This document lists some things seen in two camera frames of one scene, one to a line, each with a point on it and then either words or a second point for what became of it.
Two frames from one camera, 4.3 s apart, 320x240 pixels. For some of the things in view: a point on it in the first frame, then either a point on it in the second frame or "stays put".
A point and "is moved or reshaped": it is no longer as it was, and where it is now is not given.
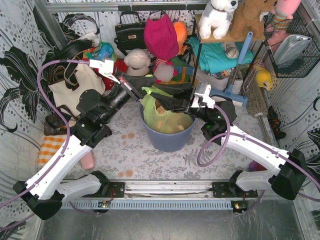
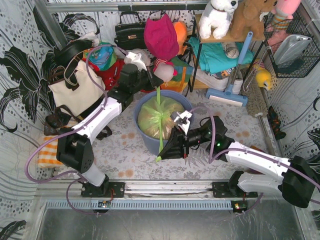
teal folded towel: [214, 55] stays put
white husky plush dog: [217, 16] stays put
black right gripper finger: [170, 103] -> [174, 147]
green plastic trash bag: [170, 122] is moved or reshaped
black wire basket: [293, 50] stays put
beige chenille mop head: [256, 103] stays put
